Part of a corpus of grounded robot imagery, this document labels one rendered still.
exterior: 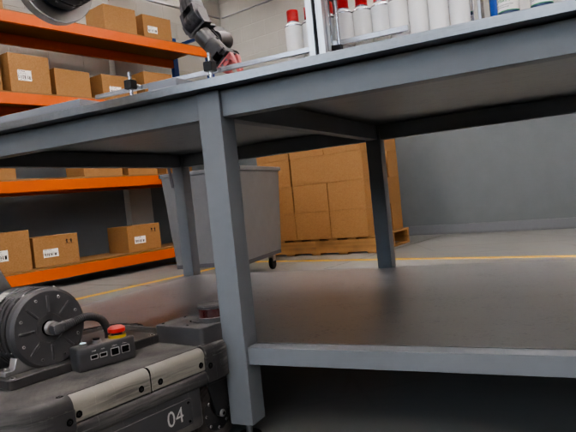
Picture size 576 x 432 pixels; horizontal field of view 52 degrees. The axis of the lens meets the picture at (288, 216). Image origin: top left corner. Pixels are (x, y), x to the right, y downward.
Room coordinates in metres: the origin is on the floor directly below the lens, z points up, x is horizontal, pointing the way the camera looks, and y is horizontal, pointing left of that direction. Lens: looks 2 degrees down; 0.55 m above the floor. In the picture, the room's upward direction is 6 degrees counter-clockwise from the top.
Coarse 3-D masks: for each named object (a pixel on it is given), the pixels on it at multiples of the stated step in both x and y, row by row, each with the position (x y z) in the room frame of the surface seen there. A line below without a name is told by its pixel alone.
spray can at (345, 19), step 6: (342, 0) 1.62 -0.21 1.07; (342, 6) 1.62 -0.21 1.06; (342, 12) 1.61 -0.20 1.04; (348, 12) 1.61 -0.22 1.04; (342, 18) 1.61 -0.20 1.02; (348, 18) 1.61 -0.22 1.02; (342, 24) 1.61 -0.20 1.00; (348, 24) 1.61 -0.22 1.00; (342, 30) 1.61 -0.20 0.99; (348, 30) 1.61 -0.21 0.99; (336, 36) 1.63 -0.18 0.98; (342, 36) 1.61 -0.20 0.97; (348, 36) 1.61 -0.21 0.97; (354, 36) 1.62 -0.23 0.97
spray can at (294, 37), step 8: (288, 16) 1.69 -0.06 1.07; (296, 16) 1.69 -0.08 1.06; (288, 24) 1.68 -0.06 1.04; (296, 24) 1.68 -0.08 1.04; (288, 32) 1.68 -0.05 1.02; (296, 32) 1.68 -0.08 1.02; (288, 40) 1.69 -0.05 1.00; (296, 40) 1.68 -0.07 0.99; (288, 48) 1.69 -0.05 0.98; (296, 48) 1.68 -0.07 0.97; (296, 56) 1.68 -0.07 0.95; (304, 56) 1.69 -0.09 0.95
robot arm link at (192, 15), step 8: (184, 0) 1.86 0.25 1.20; (192, 0) 1.84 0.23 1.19; (200, 0) 1.88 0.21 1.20; (184, 8) 1.85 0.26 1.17; (192, 8) 1.82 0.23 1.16; (184, 16) 1.86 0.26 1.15; (192, 16) 1.82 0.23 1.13; (184, 24) 1.84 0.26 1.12; (192, 24) 1.83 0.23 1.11; (192, 32) 1.85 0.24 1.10
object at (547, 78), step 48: (384, 48) 1.12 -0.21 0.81; (144, 96) 1.37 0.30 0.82; (384, 96) 1.68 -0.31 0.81; (432, 96) 1.77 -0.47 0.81; (480, 96) 1.88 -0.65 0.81; (528, 96) 2.00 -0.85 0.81; (96, 144) 2.10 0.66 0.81; (144, 144) 2.26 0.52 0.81; (192, 144) 2.43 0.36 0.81; (240, 144) 2.64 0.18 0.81
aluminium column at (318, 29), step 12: (312, 0) 1.51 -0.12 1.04; (324, 0) 1.51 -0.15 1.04; (312, 12) 1.50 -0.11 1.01; (324, 12) 1.51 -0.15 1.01; (312, 24) 1.50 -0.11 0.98; (324, 24) 1.50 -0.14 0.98; (312, 36) 1.50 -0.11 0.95; (324, 36) 1.49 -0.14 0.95; (312, 48) 1.50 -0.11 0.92; (324, 48) 1.49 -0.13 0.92
